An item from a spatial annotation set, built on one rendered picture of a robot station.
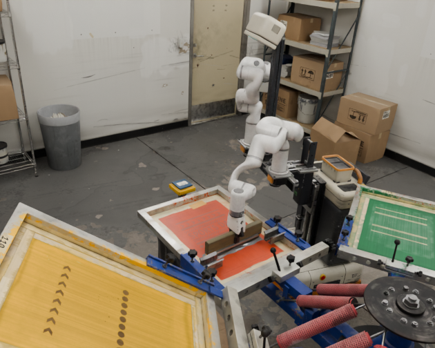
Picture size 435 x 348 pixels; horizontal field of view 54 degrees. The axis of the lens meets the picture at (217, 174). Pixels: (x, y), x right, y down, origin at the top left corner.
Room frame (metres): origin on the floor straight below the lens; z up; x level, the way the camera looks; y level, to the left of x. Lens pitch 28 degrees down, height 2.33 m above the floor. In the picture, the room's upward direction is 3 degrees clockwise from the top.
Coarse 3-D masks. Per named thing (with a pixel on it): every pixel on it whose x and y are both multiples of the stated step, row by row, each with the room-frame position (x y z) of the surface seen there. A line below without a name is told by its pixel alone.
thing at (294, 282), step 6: (294, 276) 1.50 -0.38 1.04; (276, 282) 1.50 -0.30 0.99; (282, 282) 1.48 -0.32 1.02; (288, 282) 1.46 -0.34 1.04; (294, 282) 1.46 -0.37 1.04; (300, 282) 1.46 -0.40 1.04; (294, 288) 1.42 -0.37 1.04; (300, 288) 1.42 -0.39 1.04; (306, 288) 1.43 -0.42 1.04; (294, 294) 1.42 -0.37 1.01; (300, 294) 1.39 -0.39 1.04; (306, 294) 1.39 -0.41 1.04
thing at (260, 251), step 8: (216, 200) 2.26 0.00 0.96; (200, 208) 2.16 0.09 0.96; (208, 208) 2.17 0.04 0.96; (216, 208) 2.17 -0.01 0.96; (224, 208) 2.18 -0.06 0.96; (264, 240) 1.88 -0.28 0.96; (248, 248) 1.80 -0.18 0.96; (256, 248) 1.80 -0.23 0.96; (264, 248) 1.81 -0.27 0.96; (248, 256) 1.73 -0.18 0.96; (256, 256) 1.73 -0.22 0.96; (264, 256) 1.74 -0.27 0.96; (272, 256) 1.74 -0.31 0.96
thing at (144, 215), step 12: (204, 192) 2.29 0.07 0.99; (216, 192) 2.34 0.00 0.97; (228, 192) 2.31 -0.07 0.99; (168, 204) 2.13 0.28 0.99; (180, 204) 2.17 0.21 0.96; (144, 216) 1.99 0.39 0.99; (252, 216) 2.08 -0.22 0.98; (156, 228) 1.88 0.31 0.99; (264, 228) 1.99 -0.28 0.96; (168, 240) 1.78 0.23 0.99; (288, 240) 1.84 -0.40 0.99; (180, 252) 1.69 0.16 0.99; (264, 264) 1.63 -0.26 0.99; (240, 276) 1.54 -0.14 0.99
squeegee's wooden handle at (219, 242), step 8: (248, 224) 1.87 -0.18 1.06; (256, 224) 1.88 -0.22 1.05; (232, 232) 1.79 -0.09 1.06; (248, 232) 1.84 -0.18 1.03; (256, 232) 1.88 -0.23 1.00; (208, 240) 1.71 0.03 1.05; (216, 240) 1.72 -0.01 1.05; (224, 240) 1.75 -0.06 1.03; (232, 240) 1.78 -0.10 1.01; (208, 248) 1.69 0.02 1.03; (216, 248) 1.72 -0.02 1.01
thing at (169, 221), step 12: (168, 216) 2.05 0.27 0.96; (180, 216) 2.06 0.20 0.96; (192, 216) 2.07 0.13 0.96; (168, 228) 1.94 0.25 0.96; (180, 240) 1.83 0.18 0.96; (192, 240) 1.84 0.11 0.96; (228, 264) 1.66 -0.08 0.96; (240, 264) 1.66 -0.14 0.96; (252, 264) 1.67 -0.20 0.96; (228, 276) 1.57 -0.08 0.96
